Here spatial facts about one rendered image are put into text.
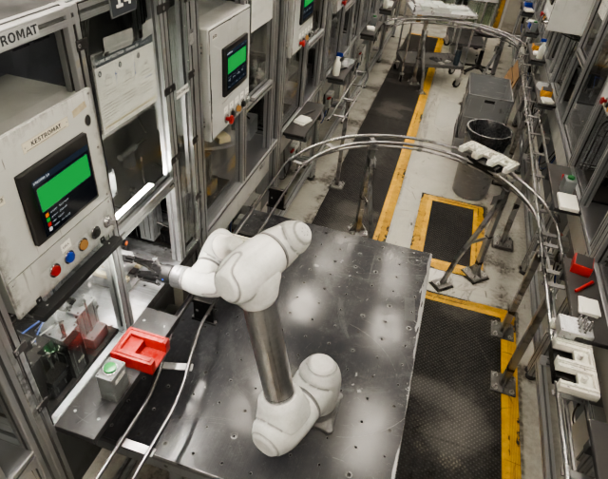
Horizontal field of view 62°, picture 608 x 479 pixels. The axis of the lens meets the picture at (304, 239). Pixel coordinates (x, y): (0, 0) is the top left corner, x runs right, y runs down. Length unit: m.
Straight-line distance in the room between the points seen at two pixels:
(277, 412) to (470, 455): 1.44
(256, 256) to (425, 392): 1.86
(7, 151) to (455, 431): 2.44
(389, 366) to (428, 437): 0.76
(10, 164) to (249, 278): 0.61
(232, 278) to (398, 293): 1.34
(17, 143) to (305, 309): 1.48
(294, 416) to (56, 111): 1.11
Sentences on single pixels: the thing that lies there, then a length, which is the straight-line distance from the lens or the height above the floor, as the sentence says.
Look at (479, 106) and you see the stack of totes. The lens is 5.15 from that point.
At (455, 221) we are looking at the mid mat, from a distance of 4.37.
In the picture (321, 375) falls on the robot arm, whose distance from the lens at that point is 1.81.
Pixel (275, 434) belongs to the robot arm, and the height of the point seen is 0.90.
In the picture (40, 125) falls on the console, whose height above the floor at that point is 1.81.
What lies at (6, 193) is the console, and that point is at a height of 1.71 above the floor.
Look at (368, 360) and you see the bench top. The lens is 2.22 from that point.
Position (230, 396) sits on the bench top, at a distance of 2.07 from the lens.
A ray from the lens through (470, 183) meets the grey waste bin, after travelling 4.63.
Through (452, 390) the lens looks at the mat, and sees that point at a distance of 3.11.
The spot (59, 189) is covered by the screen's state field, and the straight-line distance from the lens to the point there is 1.42.
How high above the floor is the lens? 2.39
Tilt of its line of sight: 38 degrees down
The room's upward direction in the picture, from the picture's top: 6 degrees clockwise
